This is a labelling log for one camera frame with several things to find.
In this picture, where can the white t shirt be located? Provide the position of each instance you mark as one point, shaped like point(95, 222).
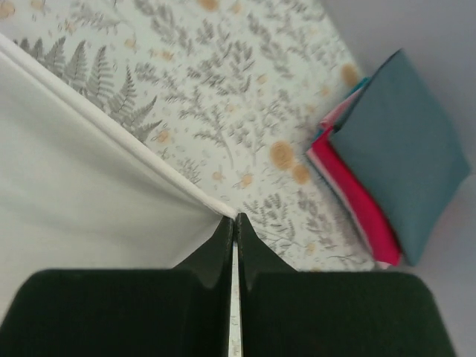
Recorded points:
point(79, 191)

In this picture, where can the folded teal t shirt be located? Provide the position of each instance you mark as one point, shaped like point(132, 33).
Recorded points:
point(400, 144)

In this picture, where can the floral patterned table mat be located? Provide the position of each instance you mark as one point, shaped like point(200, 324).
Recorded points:
point(228, 93)

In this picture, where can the folded turquoise t shirt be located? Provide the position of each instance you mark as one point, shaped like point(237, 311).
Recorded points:
point(359, 85)

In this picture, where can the folded red t shirt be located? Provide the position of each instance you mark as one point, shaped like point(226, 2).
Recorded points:
point(353, 201)

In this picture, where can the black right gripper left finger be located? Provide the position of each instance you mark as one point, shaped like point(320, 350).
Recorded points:
point(182, 311)

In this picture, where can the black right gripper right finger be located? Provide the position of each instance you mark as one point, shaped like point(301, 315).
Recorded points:
point(428, 310)

